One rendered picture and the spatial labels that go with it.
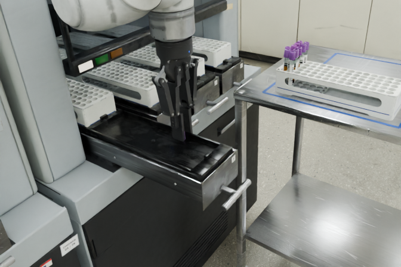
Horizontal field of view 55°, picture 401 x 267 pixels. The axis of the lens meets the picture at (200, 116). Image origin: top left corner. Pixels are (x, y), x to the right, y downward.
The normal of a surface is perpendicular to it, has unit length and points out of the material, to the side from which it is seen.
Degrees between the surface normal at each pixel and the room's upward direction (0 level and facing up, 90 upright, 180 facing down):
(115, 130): 0
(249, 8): 90
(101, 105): 90
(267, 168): 0
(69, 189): 0
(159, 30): 90
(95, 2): 91
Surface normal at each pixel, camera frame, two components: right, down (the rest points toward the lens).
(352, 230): -0.05, -0.87
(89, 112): 0.81, 0.25
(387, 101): -0.61, 0.42
